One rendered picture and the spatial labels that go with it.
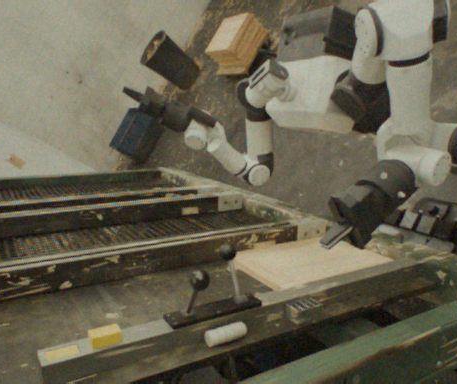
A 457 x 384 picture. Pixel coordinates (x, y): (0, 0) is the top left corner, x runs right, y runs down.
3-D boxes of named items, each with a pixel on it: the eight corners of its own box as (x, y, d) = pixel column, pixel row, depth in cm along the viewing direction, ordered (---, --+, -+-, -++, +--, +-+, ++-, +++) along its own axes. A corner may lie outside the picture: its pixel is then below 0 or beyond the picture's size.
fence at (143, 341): (420, 276, 112) (422, 262, 111) (43, 388, 64) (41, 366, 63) (404, 270, 116) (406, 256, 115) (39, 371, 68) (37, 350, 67)
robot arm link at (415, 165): (413, 177, 72) (451, 140, 75) (363, 162, 79) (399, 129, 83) (418, 222, 79) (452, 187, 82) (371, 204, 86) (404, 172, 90)
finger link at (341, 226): (317, 243, 75) (339, 222, 77) (330, 248, 72) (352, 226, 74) (314, 236, 74) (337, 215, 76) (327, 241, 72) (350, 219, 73)
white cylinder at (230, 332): (211, 350, 76) (247, 338, 80) (211, 335, 75) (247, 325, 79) (203, 342, 78) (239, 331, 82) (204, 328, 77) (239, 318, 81)
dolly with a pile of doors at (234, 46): (277, 38, 425) (250, 10, 402) (251, 81, 423) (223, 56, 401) (245, 43, 475) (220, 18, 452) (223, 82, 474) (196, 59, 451)
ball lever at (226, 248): (253, 303, 83) (237, 239, 86) (238, 307, 81) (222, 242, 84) (244, 305, 87) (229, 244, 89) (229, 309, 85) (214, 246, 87)
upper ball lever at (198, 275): (198, 323, 79) (216, 279, 70) (180, 328, 77) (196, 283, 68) (191, 307, 81) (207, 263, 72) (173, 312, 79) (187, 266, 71)
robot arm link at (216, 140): (189, 113, 136) (215, 139, 144) (182, 132, 131) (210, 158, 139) (203, 105, 132) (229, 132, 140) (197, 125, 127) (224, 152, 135)
